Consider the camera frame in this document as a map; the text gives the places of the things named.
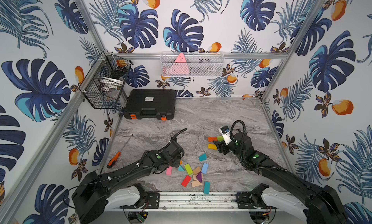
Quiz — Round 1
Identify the yellow block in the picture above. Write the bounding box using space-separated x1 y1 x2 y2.
208 144 218 150

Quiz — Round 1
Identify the orange block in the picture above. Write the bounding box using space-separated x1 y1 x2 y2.
208 137 218 142

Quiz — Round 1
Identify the lime green block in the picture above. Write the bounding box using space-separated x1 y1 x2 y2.
185 164 193 175

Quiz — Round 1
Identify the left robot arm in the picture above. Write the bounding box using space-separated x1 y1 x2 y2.
72 128 187 224

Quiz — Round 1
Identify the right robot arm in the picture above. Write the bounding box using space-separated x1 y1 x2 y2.
214 120 347 224

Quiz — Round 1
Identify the small teal block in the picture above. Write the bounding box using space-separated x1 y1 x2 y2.
178 166 185 172

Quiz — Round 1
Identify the pink block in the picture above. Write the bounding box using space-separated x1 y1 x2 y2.
166 166 172 176

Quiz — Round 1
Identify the teal block upper right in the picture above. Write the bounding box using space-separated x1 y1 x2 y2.
199 153 207 162

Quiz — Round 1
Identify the light blue block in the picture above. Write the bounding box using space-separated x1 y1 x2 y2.
201 163 209 174

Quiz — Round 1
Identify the red block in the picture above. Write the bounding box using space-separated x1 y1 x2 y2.
181 175 192 188

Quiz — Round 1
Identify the purple triangle block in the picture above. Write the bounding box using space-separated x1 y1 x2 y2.
196 172 203 183

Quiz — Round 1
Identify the natural wood block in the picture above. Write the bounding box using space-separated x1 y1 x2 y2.
191 180 202 188

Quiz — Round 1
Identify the black tool case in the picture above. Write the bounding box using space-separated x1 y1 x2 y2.
122 89 176 120

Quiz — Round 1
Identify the pink triangle sign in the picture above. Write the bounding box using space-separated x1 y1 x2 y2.
170 53 190 76

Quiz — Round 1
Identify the teal block near rail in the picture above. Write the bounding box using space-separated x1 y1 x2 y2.
203 181 210 195

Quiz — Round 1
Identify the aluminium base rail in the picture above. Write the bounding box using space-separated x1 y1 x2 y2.
124 191 317 212

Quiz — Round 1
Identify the orange handled screwdriver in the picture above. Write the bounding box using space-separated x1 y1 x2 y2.
106 134 134 169

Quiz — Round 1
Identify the white wire shelf basket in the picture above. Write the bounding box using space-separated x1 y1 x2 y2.
160 52 225 77

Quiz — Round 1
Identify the black wire basket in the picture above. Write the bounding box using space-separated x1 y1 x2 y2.
80 52 133 109

